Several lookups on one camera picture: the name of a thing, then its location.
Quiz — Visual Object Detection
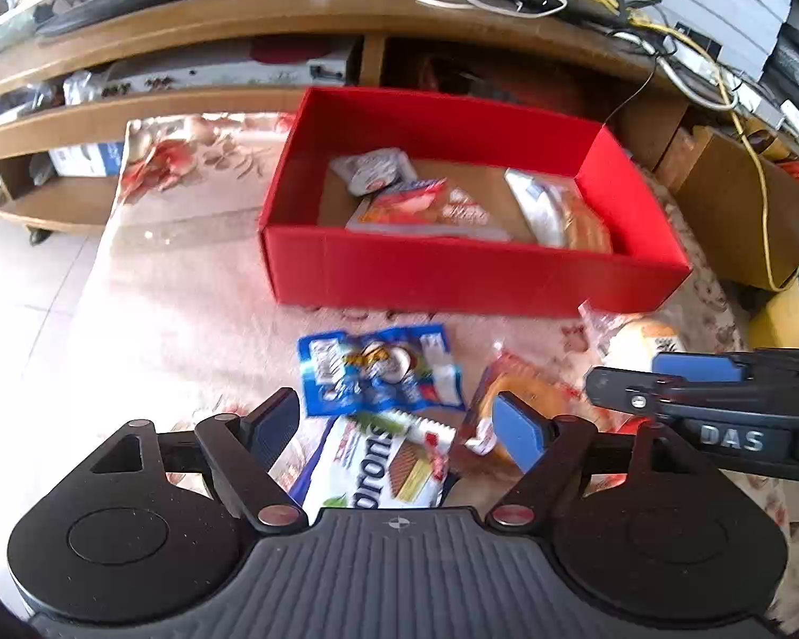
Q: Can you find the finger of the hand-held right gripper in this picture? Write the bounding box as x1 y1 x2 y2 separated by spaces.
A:
653 349 799 385
586 365 690 422

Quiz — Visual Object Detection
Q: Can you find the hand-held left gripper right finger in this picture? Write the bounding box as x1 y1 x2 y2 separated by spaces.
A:
486 391 720 534

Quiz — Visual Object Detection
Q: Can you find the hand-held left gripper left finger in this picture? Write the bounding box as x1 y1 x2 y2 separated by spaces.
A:
83 386 309 535

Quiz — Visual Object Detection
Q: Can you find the orange bun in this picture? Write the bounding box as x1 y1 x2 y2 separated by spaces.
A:
462 342 574 463

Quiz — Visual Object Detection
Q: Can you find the round pastry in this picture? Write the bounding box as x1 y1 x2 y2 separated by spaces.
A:
579 302 683 374

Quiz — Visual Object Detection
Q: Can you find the green white wafer packet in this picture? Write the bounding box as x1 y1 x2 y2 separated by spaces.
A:
293 413 457 510

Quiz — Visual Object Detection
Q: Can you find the blue sausage packet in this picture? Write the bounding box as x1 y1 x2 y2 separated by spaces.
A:
297 325 466 417

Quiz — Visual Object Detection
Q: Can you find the brown bread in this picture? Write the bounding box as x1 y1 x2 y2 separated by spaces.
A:
556 186 615 255

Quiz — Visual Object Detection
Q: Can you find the red cardboard box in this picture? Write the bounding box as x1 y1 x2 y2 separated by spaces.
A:
258 85 692 315

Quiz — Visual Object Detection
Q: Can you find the long white snack packet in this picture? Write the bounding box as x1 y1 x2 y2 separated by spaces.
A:
504 169 570 247

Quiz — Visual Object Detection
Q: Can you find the orange packet with blue label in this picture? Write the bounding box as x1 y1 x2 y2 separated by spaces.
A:
346 177 510 242

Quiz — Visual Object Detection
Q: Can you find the white cake packet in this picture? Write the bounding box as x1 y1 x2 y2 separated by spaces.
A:
329 148 414 197

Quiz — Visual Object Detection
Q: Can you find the yellow bin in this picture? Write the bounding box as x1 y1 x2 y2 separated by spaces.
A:
749 243 799 350

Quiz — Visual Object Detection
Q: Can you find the floral tablecloth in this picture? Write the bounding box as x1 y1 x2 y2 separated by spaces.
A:
73 113 799 613

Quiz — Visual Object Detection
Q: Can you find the brown cardboard box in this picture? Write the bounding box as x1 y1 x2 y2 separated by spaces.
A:
672 126 799 290

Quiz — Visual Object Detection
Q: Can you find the white and blue box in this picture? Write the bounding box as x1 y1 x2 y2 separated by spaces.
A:
48 142 126 177

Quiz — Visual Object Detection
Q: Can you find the silver audio device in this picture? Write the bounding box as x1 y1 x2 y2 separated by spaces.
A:
100 56 354 91

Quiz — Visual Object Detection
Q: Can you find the crumpled clear plastic bag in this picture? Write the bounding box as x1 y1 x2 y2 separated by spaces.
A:
63 70 111 108

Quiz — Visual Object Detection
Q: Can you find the wooden tv stand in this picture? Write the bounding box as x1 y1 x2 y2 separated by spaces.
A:
0 0 694 241

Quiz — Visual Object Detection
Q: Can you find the yellow cable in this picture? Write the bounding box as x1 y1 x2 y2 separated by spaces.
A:
512 0 773 287

